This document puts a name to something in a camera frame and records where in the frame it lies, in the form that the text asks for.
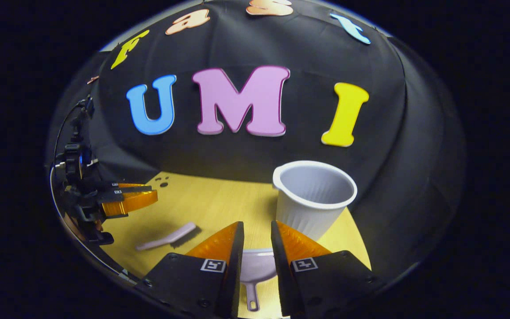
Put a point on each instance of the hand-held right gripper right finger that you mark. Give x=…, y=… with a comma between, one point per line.
x=281, y=266

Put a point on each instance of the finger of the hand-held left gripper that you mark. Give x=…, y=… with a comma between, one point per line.
x=131, y=203
x=129, y=188

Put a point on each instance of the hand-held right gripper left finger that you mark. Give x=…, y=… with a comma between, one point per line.
x=233, y=266

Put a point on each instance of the lilac dustpan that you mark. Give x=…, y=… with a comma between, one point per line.
x=259, y=266

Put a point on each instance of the small lilac broom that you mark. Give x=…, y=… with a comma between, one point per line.
x=166, y=239

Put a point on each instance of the white ribbed garbage bin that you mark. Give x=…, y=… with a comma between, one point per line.
x=312, y=212

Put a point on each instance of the yellow wooden desktop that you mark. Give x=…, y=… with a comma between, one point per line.
x=210, y=199

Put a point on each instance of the small red clip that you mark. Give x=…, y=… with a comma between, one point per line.
x=92, y=79

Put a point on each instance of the black backdrop cloth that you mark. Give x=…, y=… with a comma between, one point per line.
x=281, y=150

